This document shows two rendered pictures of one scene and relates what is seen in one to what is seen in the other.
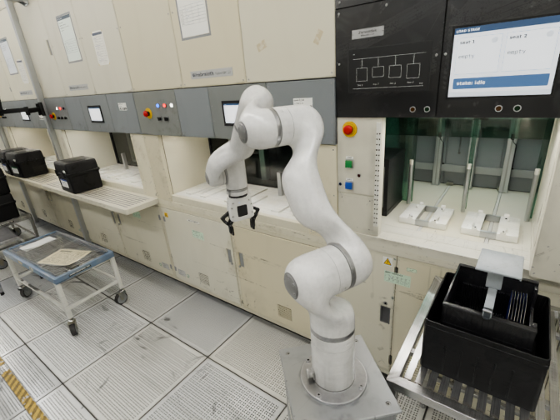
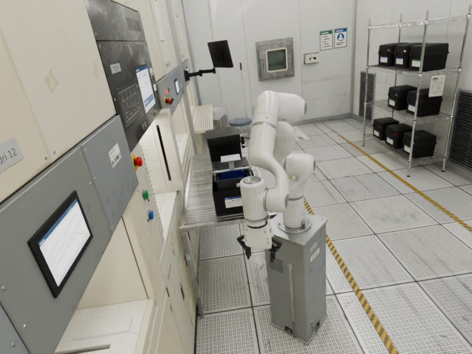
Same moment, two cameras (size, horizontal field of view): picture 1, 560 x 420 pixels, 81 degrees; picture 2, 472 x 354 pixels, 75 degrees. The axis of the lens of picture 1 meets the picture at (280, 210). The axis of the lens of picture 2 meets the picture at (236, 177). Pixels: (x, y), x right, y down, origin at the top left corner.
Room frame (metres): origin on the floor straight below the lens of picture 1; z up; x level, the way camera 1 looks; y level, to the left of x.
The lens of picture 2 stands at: (1.85, 0.84, 1.75)
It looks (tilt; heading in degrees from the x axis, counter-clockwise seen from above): 24 degrees down; 231
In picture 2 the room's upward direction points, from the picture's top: 8 degrees counter-clockwise
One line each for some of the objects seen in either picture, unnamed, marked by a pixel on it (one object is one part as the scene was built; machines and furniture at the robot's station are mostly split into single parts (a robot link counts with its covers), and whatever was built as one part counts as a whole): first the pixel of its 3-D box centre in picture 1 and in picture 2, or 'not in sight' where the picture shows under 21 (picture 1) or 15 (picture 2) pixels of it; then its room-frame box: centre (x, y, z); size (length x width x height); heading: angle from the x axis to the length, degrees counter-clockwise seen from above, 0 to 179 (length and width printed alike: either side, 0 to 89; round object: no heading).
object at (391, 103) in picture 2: not in sight; (402, 97); (-2.31, -0.76, 0.81); 0.30 x 0.28 x 0.26; 48
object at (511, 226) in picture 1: (490, 224); not in sight; (1.32, -0.94, 0.89); 0.22 x 0.21 x 0.04; 142
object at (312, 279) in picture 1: (321, 293); (297, 175); (0.69, -0.09, 1.07); 0.19 x 0.12 x 0.24; 117
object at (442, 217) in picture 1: (427, 214); not in sight; (1.48, -0.73, 0.89); 0.22 x 0.21 x 0.04; 142
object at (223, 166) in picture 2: not in sight; (231, 169); (0.47, -0.91, 0.83); 0.29 x 0.29 x 0.13; 55
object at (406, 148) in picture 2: not in sight; (418, 143); (-2.09, -0.44, 0.31); 0.30 x 0.28 x 0.26; 50
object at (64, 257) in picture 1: (64, 256); not in sight; (2.18, 1.63, 0.47); 0.31 x 0.23 x 0.02; 74
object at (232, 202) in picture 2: (483, 332); (234, 192); (0.74, -0.57, 0.85); 0.28 x 0.28 x 0.17; 52
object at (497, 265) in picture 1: (488, 309); (233, 180); (0.74, -0.56, 0.93); 0.24 x 0.20 x 0.32; 142
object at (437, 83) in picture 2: not in sight; (437, 83); (-1.93, -0.28, 1.05); 0.17 x 0.03 x 0.26; 142
